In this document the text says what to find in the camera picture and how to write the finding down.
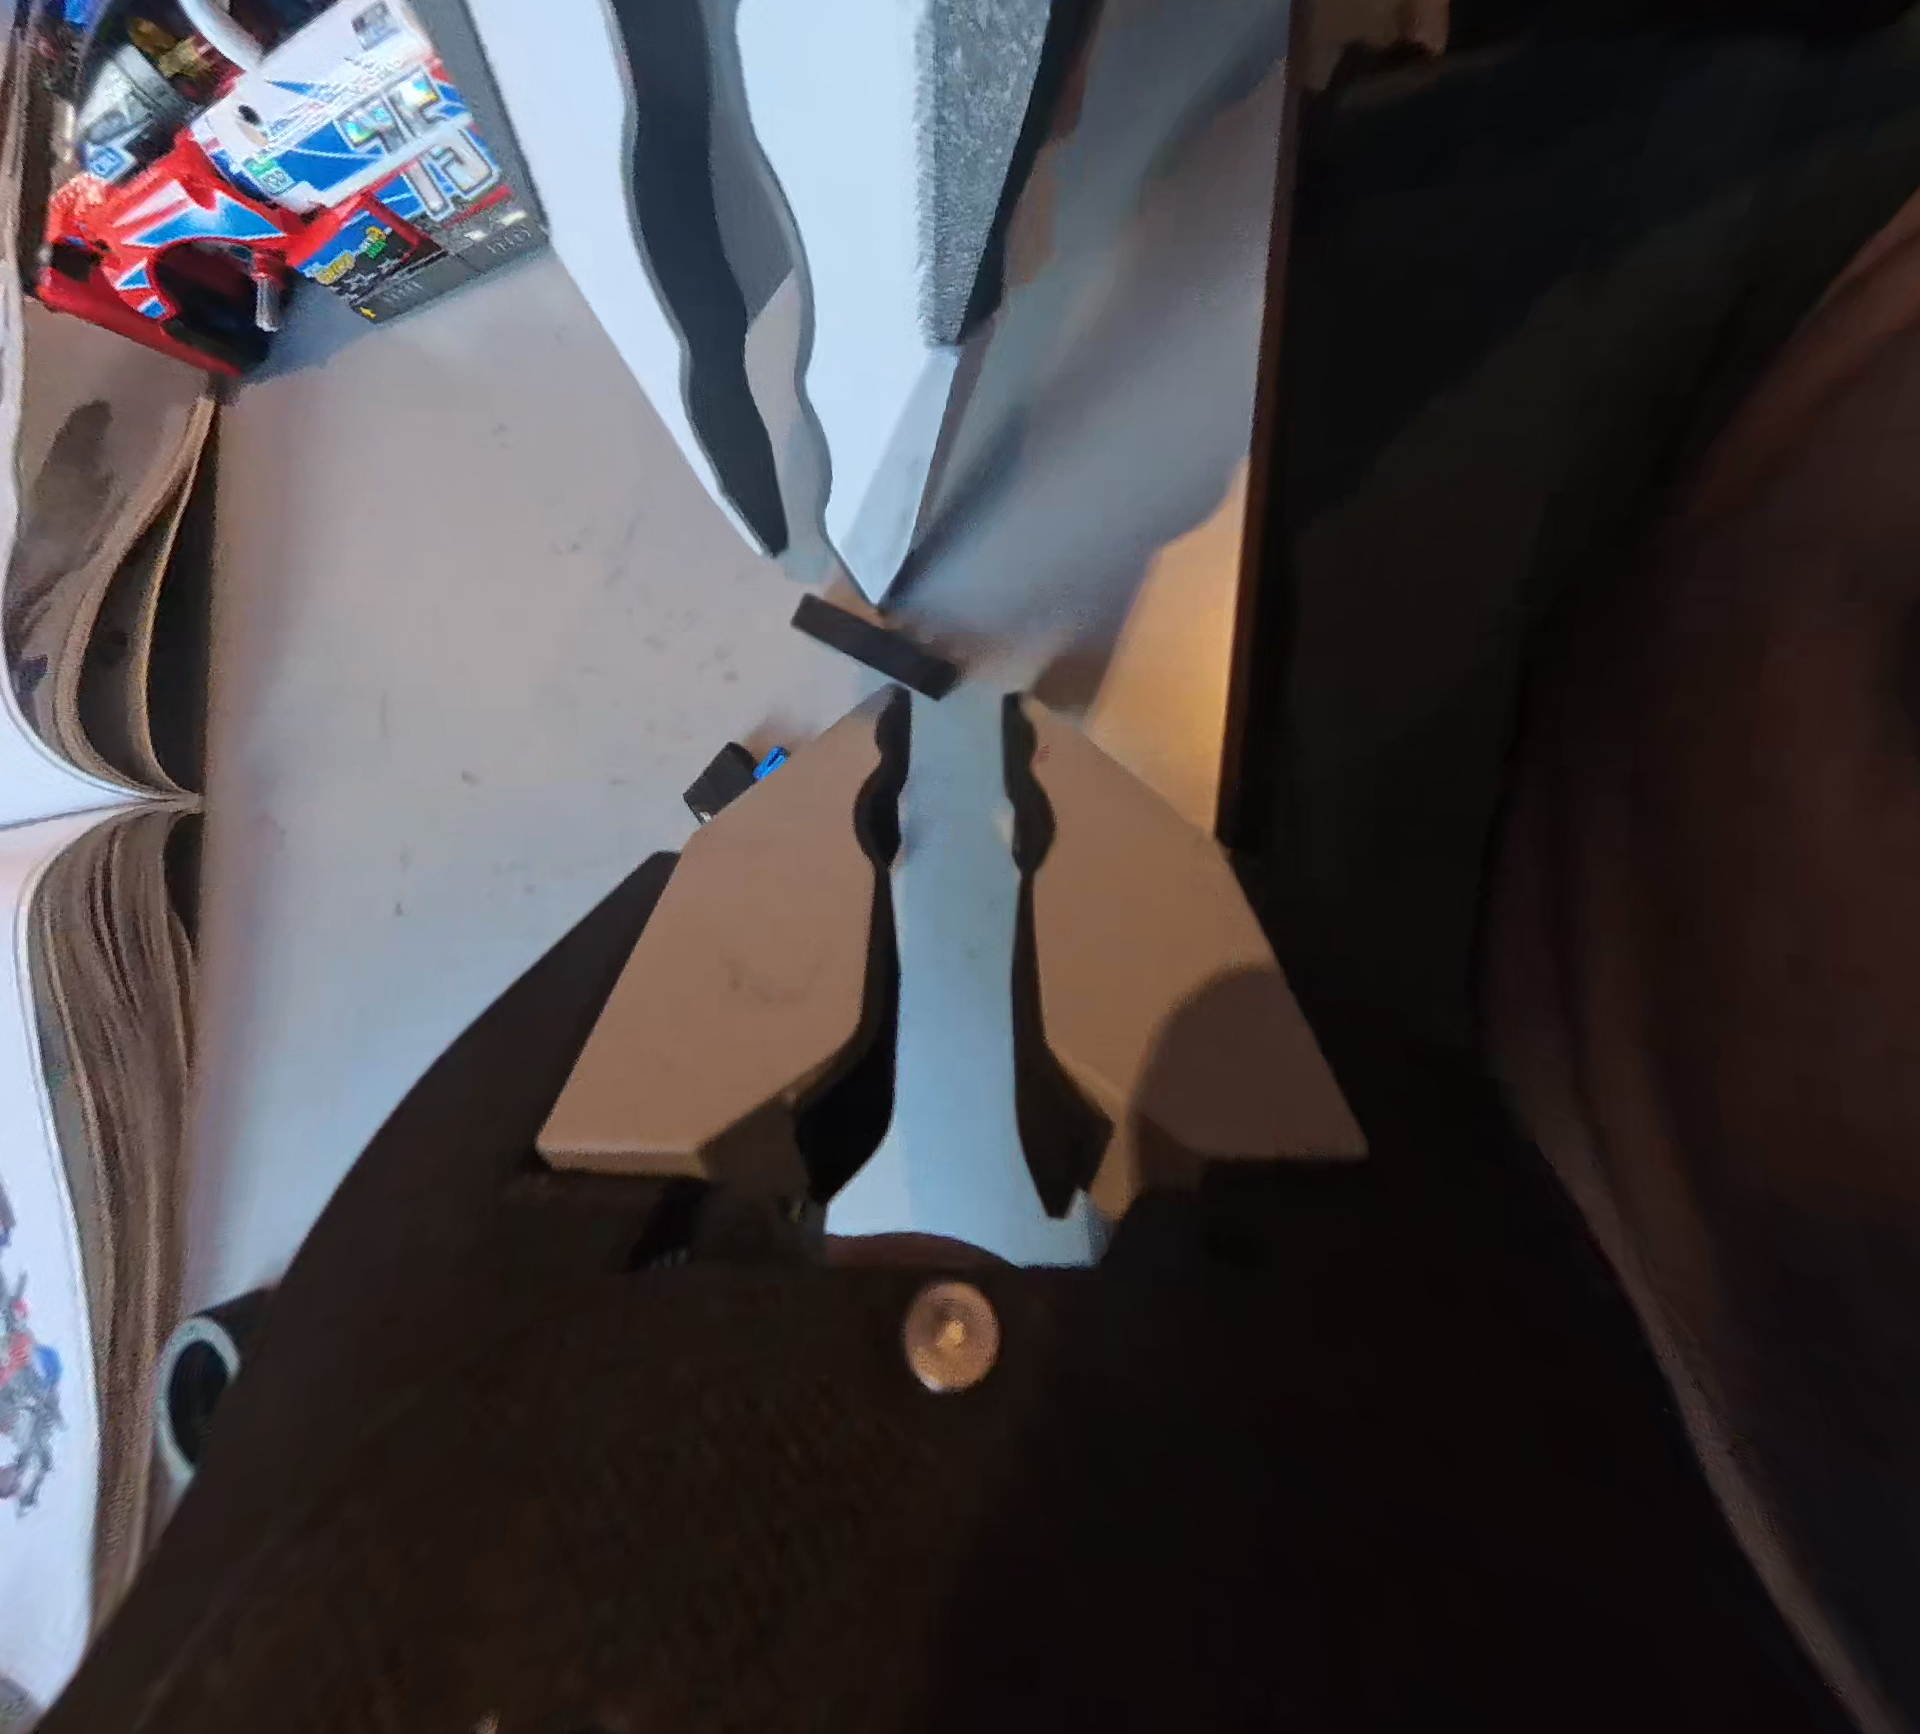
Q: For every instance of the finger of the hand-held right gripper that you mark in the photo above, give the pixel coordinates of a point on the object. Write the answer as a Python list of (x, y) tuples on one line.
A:
[(854, 188), (525, 39)]

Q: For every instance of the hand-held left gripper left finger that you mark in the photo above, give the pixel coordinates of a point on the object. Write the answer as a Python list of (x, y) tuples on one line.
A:
[(720, 998)]

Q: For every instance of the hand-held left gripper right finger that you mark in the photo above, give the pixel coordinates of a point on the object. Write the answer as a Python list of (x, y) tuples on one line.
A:
[(1185, 998)]

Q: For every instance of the black brick assembly blue pins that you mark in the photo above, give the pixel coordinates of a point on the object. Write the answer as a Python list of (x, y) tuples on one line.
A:
[(720, 782)]

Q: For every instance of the short black brick beam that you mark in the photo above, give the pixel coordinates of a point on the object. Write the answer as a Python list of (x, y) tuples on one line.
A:
[(879, 647)]

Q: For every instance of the light grey desk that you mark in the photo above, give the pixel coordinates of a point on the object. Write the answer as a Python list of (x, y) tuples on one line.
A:
[(450, 638)]

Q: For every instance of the red toy race car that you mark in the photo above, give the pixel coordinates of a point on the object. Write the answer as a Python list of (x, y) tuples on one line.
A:
[(225, 205)]

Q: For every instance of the person's brown sweater torso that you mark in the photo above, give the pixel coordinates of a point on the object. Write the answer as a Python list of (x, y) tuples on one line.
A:
[(1724, 865)]

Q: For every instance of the open instruction book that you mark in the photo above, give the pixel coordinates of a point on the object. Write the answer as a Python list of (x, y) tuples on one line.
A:
[(91, 654)]

